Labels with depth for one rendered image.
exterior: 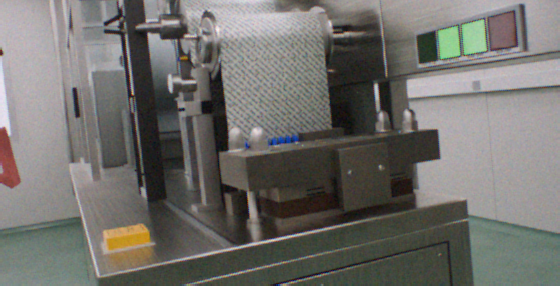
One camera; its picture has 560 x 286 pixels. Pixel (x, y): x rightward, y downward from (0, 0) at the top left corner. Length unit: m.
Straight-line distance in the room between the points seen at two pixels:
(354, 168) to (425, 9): 0.32
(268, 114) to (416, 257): 0.41
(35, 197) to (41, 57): 1.60
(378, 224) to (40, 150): 5.86
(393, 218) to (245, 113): 0.37
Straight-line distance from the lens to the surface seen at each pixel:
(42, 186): 6.62
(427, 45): 1.01
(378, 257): 0.95
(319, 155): 0.93
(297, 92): 1.13
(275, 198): 0.93
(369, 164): 0.96
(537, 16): 0.85
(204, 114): 1.14
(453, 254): 1.05
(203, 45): 1.10
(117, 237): 0.91
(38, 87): 6.61
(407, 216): 0.97
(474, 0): 0.94
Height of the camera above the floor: 1.11
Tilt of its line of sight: 3 degrees down
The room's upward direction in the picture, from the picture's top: 6 degrees counter-clockwise
